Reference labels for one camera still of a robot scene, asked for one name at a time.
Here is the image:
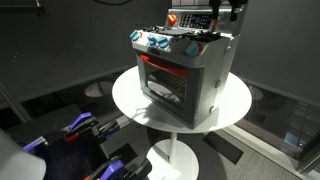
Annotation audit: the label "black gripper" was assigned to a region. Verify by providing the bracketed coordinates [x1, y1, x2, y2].
[209, 0, 248, 22]

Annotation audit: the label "blue stove knob far right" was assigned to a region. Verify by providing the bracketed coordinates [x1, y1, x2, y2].
[184, 41, 199, 57]

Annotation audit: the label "blue stove knob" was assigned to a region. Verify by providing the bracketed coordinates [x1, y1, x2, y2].
[157, 37, 169, 48]
[184, 41, 199, 57]
[130, 30, 140, 41]
[148, 35, 157, 45]

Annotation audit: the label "red round stove button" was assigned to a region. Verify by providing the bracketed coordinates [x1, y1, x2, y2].
[167, 14, 177, 25]

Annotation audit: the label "grey toy stove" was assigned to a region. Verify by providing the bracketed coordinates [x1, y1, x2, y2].
[130, 5, 245, 129]

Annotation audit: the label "blue stove knob centre left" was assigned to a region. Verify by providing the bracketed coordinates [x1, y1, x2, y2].
[148, 35, 157, 45]

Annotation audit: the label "blue stove knob far left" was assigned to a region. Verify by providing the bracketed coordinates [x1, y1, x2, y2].
[130, 30, 140, 41]

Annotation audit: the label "round white side table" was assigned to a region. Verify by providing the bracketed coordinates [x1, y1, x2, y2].
[111, 65, 253, 180]

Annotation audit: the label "purple clamp left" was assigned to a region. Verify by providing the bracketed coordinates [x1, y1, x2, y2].
[63, 112, 120, 143]

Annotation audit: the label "purple clamp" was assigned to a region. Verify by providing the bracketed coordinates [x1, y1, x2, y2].
[63, 112, 120, 143]
[83, 157, 152, 180]

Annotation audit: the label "purple clamp right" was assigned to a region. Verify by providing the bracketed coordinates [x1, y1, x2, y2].
[83, 157, 152, 180]

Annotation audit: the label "red oven door handle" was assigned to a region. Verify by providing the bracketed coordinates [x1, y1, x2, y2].
[140, 55, 188, 76]

